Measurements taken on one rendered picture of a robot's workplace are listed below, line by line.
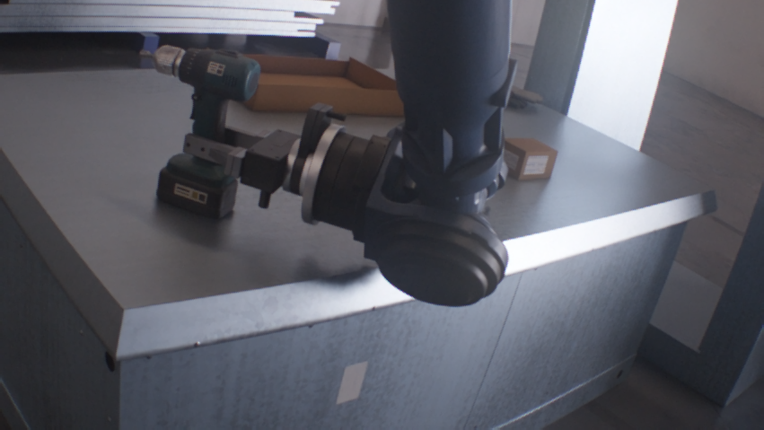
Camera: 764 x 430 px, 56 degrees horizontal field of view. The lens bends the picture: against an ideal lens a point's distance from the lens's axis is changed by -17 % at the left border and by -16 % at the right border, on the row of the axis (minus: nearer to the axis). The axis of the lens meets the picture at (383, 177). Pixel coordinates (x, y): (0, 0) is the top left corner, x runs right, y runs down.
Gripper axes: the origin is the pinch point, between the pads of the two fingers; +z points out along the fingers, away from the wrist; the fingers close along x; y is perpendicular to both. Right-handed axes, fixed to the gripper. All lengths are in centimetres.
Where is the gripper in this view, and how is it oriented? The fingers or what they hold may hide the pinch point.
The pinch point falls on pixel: (208, 139)
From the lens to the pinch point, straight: 121.7
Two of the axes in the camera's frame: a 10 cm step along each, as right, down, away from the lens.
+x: 2.1, -2.7, 9.4
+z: -9.5, -2.8, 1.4
